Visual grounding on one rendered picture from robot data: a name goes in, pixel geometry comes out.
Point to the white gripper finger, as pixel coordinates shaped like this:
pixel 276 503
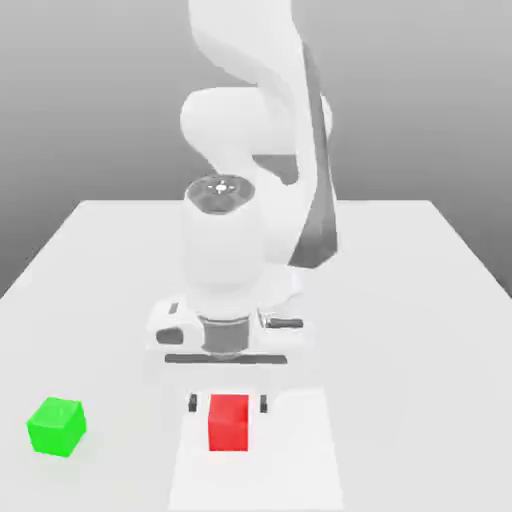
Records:
pixel 263 403
pixel 192 402

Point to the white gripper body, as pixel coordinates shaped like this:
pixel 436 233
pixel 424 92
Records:
pixel 226 374

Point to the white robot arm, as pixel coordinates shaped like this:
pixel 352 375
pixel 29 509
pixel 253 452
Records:
pixel 222 248

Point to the small red cube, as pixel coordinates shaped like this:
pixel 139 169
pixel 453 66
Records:
pixel 228 424

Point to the small green cube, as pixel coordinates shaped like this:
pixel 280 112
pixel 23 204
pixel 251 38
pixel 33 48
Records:
pixel 56 428

